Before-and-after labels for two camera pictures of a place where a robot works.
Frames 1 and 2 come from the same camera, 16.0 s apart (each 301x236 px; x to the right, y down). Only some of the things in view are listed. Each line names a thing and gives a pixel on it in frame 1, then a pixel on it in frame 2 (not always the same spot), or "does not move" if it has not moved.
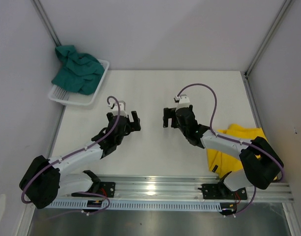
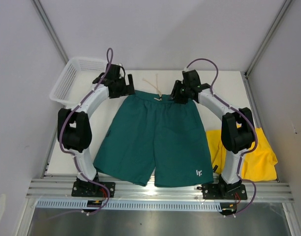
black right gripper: x=169 y=113 -> x=175 y=94
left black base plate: x=106 y=189 does not move
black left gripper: x=133 y=126 -> x=130 y=89
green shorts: x=78 y=72 -> x=149 y=132
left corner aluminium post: x=43 y=16 does not move
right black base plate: x=220 y=191 does not move
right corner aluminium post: x=285 y=7 does not move
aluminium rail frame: x=177 y=189 does not move
